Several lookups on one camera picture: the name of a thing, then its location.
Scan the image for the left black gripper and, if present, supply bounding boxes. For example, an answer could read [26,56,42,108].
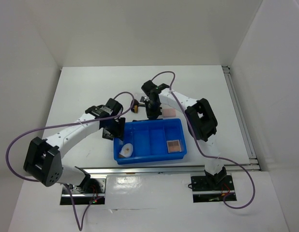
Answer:
[102,116,125,140]

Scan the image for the pink square compact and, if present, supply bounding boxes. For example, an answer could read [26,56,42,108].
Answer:
[162,108,176,117]

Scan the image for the thin black makeup brush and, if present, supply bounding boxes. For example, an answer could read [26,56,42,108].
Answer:
[132,118,163,122]

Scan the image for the small gold kabuki brush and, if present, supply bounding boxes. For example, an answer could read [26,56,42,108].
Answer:
[131,99,145,114]

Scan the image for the white oval compact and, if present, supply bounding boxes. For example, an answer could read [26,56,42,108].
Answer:
[119,143,134,158]

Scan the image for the brown eyeshadow palette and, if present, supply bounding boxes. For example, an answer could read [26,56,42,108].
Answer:
[166,140,182,154]

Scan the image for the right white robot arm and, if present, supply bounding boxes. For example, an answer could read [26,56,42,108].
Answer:
[141,80,226,189]

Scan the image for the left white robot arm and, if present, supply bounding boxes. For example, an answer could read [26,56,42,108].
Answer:
[23,98,125,193]

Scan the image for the clear eyeshadow swatch card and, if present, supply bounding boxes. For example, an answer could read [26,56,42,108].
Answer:
[140,96,147,103]

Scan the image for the blue plastic divided tray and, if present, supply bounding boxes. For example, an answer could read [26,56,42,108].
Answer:
[113,118,187,165]

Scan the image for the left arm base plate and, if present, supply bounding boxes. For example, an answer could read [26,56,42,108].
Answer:
[69,175,107,205]

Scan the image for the front aluminium rail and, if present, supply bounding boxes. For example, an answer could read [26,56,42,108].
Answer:
[33,165,213,176]

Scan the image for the aluminium rail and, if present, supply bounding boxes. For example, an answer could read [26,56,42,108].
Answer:
[222,66,261,171]
[33,165,213,176]

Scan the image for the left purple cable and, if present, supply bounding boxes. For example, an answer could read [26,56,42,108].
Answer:
[5,91,136,232]

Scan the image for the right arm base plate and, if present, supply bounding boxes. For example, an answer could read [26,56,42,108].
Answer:
[187,175,237,203]

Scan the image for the right side aluminium rail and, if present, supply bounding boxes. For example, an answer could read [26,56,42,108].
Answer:
[222,66,261,171]

